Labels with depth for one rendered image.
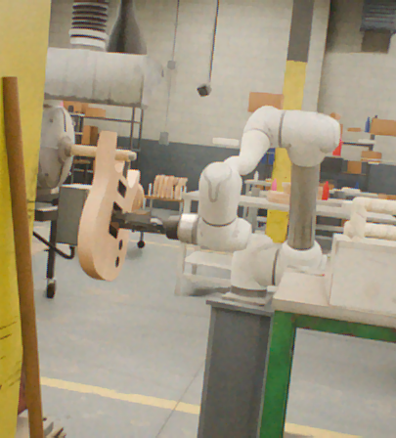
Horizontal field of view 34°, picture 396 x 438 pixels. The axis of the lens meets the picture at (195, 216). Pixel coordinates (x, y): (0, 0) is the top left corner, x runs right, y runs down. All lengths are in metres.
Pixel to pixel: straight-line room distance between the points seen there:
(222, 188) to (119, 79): 0.41
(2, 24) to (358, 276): 1.09
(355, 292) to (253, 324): 0.94
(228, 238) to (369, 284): 0.42
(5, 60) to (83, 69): 0.89
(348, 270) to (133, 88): 0.75
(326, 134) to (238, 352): 0.94
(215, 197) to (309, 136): 0.59
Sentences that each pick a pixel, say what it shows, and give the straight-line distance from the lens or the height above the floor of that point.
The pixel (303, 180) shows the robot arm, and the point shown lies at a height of 1.22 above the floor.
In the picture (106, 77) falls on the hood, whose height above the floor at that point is 1.46.
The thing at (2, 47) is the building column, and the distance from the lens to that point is 0.96.
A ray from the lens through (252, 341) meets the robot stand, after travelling 2.59.
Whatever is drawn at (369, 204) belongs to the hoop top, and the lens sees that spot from 1.68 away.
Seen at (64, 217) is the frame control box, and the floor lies 1.01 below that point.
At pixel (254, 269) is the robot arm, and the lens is 2.58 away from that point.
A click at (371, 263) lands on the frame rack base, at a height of 1.05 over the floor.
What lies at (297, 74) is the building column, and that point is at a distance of 8.80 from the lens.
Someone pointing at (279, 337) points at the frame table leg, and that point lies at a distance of 1.73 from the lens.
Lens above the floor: 1.29
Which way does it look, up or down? 6 degrees down
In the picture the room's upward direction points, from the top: 6 degrees clockwise
